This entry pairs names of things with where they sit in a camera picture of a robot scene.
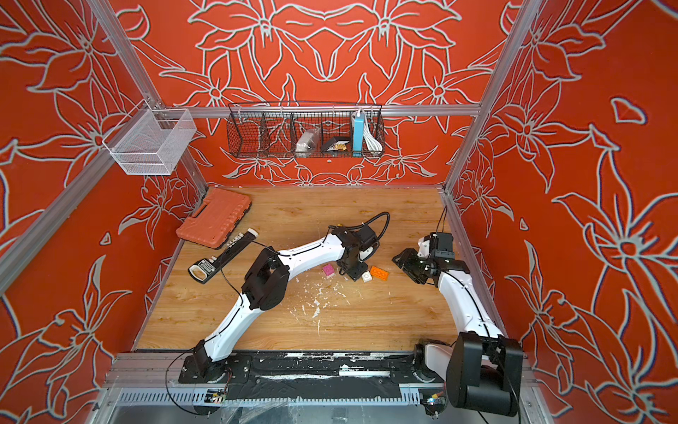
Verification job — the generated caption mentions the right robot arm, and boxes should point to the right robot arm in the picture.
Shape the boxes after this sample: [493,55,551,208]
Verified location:
[392,248,524,418]

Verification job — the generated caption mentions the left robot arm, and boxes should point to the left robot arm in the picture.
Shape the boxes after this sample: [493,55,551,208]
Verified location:
[180,225,381,383]

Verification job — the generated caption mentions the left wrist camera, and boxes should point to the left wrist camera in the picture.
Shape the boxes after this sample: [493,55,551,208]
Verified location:
[351,225,380,261]

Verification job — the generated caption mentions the orange tool case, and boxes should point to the orange tool case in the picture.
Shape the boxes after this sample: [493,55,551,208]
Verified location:
[176,187,252,249]

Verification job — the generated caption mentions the orange lego brick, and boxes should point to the orange lego brick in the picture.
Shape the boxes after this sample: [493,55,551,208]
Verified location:
[370,266,389,281]

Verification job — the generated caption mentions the black handheld tool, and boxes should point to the black handheld tool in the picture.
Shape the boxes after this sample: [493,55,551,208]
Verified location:
[188,228,259,284]

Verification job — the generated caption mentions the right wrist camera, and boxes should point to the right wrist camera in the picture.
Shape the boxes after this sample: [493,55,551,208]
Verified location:
[418,232,456,260]

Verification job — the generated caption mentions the grey packet in basket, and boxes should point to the grey packet in basket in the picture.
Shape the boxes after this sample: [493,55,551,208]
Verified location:
[295,127,321,158]

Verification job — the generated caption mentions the black item in basket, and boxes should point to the black item in basket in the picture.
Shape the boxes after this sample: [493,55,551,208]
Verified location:
[321,136,352,154]

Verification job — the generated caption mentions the white cable bundle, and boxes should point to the white cable bundle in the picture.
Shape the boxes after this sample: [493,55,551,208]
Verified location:
[364,126,385,155]

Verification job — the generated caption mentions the black wire basket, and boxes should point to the black wire basket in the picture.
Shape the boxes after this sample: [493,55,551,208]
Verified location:
[226,102,386,159]

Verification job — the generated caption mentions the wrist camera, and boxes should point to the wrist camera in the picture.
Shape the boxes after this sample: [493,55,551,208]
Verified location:
[418,232,456,260]
[351,225,380,261]

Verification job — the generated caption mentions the small white lego brick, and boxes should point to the small white lego brick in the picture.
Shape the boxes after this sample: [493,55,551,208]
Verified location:
[361,271,373,283]

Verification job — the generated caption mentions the white wire basket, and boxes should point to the white wire basket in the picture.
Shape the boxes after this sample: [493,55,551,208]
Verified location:
[104,109,196,176]

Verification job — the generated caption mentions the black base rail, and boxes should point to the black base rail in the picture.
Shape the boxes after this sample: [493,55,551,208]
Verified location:
[169,351,443,400]

